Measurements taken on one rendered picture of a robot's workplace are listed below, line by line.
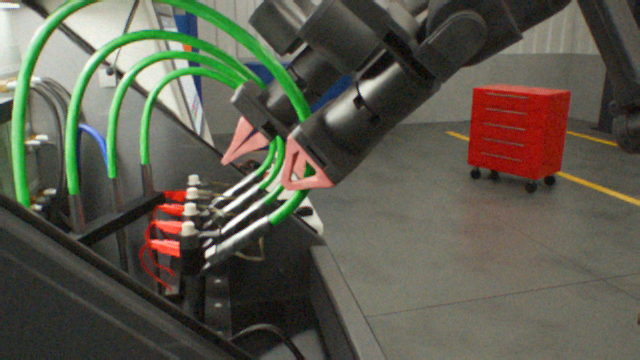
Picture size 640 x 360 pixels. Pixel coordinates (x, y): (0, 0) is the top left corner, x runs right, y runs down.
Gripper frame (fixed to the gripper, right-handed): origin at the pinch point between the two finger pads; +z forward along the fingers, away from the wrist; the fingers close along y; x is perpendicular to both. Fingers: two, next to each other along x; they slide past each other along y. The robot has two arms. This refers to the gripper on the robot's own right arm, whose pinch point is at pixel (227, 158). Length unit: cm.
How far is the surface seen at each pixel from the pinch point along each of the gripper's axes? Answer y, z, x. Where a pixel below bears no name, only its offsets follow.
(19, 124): 20.4, 12.6, 7.2
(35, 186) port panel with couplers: 20.3, 35.3, -17.8
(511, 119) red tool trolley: -150, -62, -393
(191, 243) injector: -4.5, 11.4, 2.6
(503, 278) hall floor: -160, 14, -212
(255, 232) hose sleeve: -7.9, -0.1, 11.7
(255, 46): 6.1, -14.9, 11.3
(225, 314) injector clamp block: -15.7, 18.2, -0.9
